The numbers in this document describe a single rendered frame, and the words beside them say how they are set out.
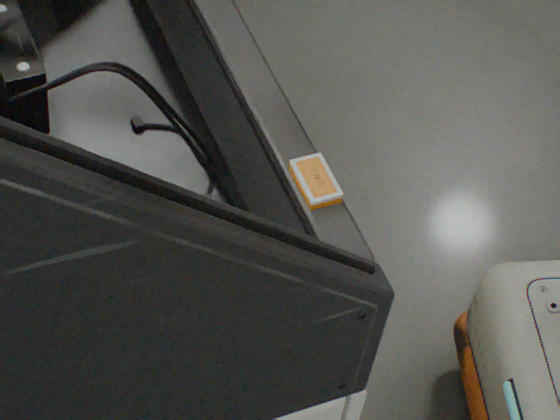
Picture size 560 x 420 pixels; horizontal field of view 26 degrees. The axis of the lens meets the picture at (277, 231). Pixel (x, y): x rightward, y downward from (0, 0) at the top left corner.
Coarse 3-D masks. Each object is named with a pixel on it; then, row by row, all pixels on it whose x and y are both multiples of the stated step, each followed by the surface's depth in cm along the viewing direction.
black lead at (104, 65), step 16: (96, 64) 101; (112, 64) 101; (64, 80) 103; (144, 80) 104; (16, 96) 105; (160, 96) 107; (176, 112) 110; (160, 128) 123; (176, 128) 107; (192, 144) 109; (208, 160) 119; (224, 192) 113
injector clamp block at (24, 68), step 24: (0, 0) 111; (0, 24) 109; (24, 24) 109; (0, 48) 107; (24, 48) 107; (0, 72) 106; (24, 72) 106; (0, 96) 110; (24, 120) 109; (48, 120) 111
